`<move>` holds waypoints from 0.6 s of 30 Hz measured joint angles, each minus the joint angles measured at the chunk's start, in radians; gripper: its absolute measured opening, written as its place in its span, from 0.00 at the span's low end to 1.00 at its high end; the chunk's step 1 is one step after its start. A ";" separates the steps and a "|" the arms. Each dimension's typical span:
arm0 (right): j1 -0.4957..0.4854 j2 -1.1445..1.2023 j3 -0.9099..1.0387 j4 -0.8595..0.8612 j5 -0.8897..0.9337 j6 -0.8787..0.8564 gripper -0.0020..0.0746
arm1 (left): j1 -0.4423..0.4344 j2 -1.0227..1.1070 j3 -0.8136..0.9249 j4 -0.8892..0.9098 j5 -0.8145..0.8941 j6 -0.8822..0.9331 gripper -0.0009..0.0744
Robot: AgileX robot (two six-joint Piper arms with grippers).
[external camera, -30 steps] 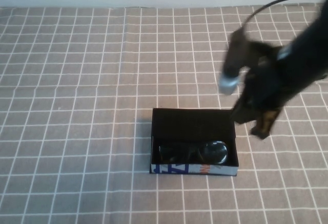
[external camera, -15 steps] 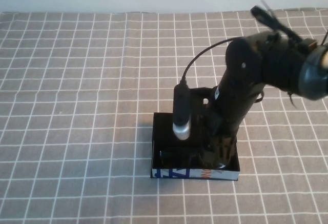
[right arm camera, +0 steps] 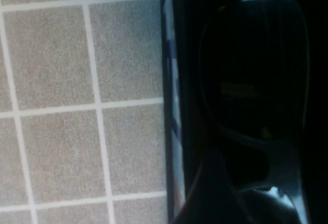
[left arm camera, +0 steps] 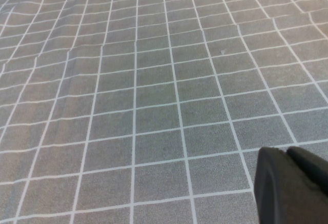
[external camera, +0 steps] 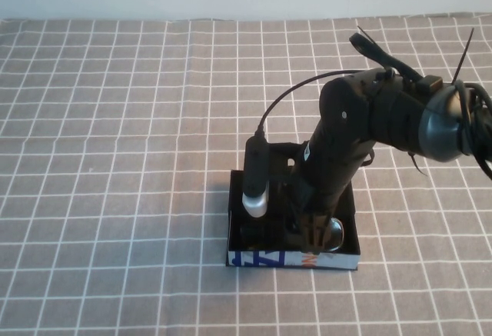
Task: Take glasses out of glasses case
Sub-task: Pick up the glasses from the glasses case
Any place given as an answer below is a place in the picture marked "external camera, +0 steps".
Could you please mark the black printed glasses case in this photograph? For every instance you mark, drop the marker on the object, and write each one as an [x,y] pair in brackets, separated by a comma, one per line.
[253,261]

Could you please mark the long black zip tie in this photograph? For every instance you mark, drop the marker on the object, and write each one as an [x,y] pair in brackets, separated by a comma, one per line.
[463,57]

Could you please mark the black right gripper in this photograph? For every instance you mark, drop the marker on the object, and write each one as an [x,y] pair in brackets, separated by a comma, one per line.
[326,182]

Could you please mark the short black zip tie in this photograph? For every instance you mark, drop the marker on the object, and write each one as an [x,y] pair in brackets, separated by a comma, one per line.
[417,163]

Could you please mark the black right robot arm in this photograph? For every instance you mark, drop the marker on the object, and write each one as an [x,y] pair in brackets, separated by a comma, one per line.
[346,97]

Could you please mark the black framed glasses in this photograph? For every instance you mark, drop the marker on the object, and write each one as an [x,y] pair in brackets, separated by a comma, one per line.
[335,233]

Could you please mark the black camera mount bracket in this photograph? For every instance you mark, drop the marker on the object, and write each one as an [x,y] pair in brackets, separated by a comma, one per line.
[282,159]

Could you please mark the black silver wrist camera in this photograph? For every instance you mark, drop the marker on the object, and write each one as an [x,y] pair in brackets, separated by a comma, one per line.
[255,174]

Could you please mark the grey white checked tablecloth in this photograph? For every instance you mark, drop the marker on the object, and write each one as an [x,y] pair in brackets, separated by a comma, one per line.
[115,159]

